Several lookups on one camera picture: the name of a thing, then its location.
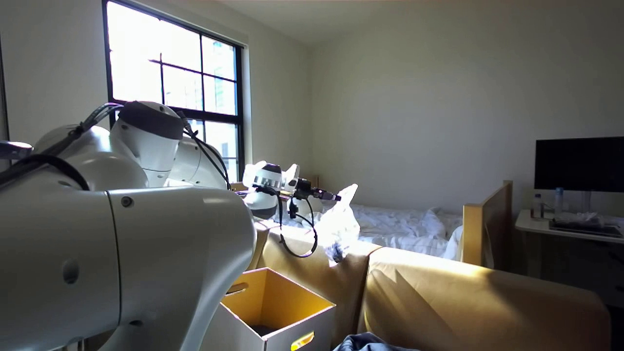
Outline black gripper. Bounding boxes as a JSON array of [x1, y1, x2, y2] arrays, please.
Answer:
[[291, 178, 343, 203]]

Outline dark keyboard on desk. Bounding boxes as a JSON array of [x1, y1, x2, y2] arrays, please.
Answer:
[[548, 213, 622, 238]]

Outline tan leather couch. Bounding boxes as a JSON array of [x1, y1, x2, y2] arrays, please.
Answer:
[[250, 221, 612, 351]]

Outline white desk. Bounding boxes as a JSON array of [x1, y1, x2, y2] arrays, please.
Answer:
[[513, 209, 624, 309]]

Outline clear bottle on desk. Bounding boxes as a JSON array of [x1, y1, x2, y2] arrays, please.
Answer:
[[529, 192, 546, 221]]

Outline open cardboard box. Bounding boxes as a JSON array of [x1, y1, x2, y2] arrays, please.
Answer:
[[197, 266, 339, 351]]

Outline black hooded sweatshirt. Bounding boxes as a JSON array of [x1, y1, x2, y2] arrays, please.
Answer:
[[334, 332, 421, 351]]

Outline silver metal handle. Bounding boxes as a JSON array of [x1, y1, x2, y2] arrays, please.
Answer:
[[0, 139, 35, 162]]

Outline rumpled white bed sheets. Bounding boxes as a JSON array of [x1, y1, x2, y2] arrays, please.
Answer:
[[285, 201, 466, 262]]

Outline black computer monitor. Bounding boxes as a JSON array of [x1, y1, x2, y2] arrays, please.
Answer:
[[533, 135, 624, 194]]

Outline black framed window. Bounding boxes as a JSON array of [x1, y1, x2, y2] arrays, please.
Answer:
[[102, 0, 248, 184]]

